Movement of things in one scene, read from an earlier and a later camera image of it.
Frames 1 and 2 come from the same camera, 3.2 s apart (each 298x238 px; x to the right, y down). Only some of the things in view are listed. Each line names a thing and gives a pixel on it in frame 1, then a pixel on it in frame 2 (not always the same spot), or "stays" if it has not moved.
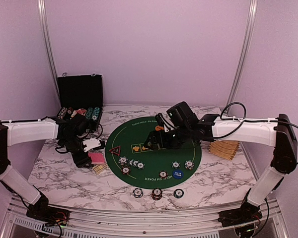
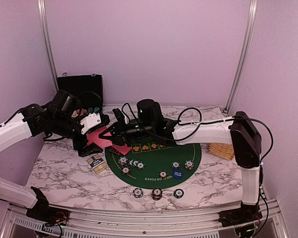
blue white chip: [189, 164] stays
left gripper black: [81, 161] to [87, 149]
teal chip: [175, 164] stays
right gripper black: [153, 136] to [119, 134]
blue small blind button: [178, 174] stays
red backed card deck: [97, 158] to [93, 137]
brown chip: [125, 170] stays
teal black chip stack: [179, 193] stays
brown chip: [163, 174] stays
